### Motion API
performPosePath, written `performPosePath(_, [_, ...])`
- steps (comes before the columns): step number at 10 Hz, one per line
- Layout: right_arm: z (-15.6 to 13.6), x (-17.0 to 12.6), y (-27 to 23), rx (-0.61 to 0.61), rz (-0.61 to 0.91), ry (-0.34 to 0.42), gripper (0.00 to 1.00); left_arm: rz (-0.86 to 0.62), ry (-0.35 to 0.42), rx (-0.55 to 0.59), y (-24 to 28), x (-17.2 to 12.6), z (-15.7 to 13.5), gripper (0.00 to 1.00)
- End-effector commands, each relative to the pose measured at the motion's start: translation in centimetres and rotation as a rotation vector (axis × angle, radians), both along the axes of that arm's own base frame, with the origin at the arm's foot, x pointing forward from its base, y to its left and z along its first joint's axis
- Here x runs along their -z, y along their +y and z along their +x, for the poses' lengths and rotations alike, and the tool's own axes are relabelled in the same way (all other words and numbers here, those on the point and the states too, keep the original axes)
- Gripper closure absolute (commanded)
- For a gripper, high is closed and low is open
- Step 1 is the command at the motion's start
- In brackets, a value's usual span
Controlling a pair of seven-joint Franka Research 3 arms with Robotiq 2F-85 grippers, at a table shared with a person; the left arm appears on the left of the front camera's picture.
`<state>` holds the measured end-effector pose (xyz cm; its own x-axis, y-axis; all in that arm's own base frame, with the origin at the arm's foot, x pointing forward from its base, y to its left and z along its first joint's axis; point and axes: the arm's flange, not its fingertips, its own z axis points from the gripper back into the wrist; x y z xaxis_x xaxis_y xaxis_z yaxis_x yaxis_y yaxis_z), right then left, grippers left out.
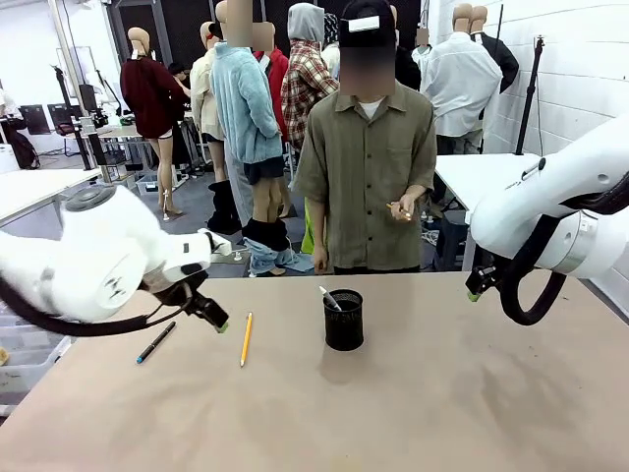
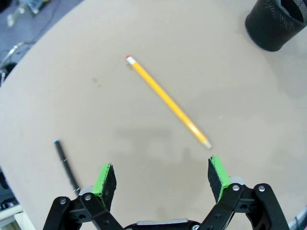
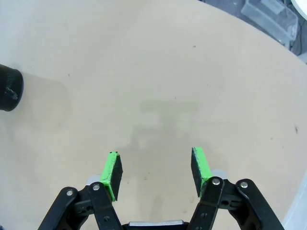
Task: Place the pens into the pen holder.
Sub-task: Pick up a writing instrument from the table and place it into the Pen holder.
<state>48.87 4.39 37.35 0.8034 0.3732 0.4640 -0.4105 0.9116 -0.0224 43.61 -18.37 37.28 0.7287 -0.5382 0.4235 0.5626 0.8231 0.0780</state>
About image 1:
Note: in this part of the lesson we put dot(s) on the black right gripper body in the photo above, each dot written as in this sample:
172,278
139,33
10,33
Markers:
489,276

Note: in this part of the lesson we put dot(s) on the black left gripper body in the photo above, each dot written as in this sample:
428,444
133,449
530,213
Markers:
183,290

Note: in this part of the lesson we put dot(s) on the orange pencil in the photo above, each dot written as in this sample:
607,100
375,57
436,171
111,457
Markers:
397,209

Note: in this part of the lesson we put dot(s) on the person's left forearm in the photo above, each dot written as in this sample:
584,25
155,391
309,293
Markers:
421,192

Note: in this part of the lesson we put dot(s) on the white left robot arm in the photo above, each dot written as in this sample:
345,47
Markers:
98,255

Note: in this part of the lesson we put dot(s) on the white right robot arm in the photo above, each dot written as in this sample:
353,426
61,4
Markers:
555,206

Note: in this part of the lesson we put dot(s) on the person's right forearm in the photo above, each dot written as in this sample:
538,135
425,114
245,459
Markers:
318,223

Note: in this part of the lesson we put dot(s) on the black pen with blue tip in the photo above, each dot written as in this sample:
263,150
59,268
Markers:
156,342

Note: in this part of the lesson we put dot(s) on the black silver pen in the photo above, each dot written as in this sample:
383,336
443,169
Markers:
329,297

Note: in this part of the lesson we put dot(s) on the black mesh pen holder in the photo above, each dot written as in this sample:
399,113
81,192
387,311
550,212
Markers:
344,322

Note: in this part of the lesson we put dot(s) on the person's left hand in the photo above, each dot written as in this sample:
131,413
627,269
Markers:
407,206

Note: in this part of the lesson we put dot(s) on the person's right hand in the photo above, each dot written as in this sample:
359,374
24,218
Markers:
321,260

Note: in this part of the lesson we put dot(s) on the yellow pencil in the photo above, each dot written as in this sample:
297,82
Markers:
246,339

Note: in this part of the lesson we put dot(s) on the grey floor crate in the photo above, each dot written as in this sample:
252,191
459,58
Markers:
146,185

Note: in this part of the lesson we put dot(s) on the person in olive shirt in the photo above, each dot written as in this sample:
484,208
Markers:
363,182

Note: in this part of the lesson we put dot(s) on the clear plastic storage bin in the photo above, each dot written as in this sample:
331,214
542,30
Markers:
24,359

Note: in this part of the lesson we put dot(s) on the white work table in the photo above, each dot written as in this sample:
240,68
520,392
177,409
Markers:
34,189

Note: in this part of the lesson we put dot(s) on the mannequin in maroon sweater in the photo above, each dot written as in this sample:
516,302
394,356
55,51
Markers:
152,108

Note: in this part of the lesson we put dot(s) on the black tripod stand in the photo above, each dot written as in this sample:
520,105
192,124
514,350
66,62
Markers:
531,93

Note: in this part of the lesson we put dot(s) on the mannequin in light blue fleece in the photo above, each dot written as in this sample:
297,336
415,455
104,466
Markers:
245,113

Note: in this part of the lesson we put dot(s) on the mannequin in cream jacket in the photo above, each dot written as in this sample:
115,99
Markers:
204,98

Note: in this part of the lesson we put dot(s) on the mannequin in white shirt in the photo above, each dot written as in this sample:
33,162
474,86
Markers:
459,83

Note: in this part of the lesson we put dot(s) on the black computer monitor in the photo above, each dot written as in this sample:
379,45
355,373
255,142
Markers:
35,119
63,118

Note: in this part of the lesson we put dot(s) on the black-haired background person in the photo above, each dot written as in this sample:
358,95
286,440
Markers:
180,78

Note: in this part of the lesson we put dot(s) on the mannequin in black jacket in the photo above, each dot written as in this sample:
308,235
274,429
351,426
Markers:
501,59

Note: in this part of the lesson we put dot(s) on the mannequin in red hoodie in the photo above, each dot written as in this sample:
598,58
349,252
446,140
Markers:
275,74

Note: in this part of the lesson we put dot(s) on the mannequin in plaid shirt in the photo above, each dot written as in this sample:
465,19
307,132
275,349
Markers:
307,83

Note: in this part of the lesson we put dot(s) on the black cap with white label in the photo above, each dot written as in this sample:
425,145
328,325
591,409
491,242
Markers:
367,24

